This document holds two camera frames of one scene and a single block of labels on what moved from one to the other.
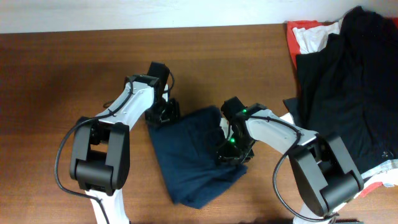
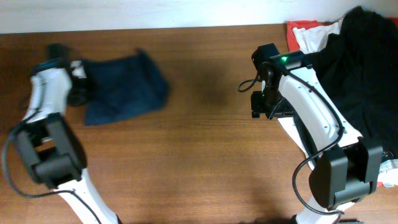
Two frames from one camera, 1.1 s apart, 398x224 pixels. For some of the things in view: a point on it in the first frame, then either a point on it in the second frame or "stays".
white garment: [310, 38] stays
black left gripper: [165, 113] to [78, 94]
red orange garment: [295, 50] stays
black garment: [349, 88] stays
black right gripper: [231, 154] to [257, 106]
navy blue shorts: [195, 171] to [124, 87]
